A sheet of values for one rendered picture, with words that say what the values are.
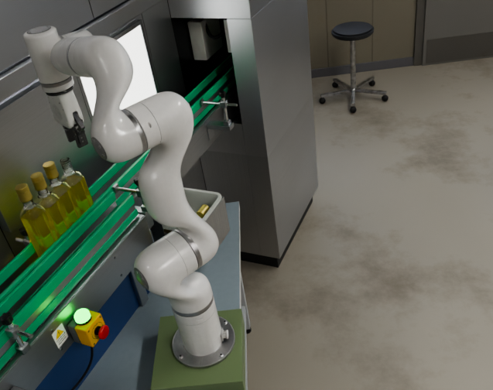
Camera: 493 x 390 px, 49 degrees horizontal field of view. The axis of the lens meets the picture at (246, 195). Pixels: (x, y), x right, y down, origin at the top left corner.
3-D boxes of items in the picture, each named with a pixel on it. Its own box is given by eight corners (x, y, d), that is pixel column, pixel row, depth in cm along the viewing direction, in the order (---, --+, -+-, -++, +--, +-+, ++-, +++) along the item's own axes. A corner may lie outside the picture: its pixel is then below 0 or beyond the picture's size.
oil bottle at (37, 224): (53, 254, 169) (29, 198, 156) (67, 257, 167) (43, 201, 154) (41, 265, 165) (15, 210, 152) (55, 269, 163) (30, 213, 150)
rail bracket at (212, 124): (210, 134, 239) (201, 87, 226) (244, 138, 232) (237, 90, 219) (205, 139, 235) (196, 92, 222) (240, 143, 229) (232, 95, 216)
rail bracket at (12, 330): (26, 343, 140) (6, 309, 133) (48, 350, 137) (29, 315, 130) (15, 356, 137) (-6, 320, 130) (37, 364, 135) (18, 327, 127)
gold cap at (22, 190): (31, 201, 150) (25, 189, 148) (18, 203, 150) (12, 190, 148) (34, 194, 153) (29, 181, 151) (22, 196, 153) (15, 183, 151)
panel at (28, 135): (155, 98, 230) (135, 18, 210) (160, 99, 228) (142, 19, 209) (3, 230, 165) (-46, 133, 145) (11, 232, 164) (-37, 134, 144)
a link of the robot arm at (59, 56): (124, 21, 125) (75, 26, 148) (61, 43, 117) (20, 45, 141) (137, 59, 129) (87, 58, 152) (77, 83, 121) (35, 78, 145)
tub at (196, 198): (174, 203, 204) (169, 184, 199) (227, 212, 196) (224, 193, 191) (150, 232, 192) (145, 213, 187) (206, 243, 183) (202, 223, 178)
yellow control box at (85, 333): (89, 324, 160) (81, 307, 156) (109, 330, 157) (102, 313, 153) (74, 343, 155) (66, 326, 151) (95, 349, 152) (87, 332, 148)
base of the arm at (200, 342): (237, 315, 168) (228, 273, 157) (232, 367, 154) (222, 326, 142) (178, 317, 171) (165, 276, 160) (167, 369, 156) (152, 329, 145)
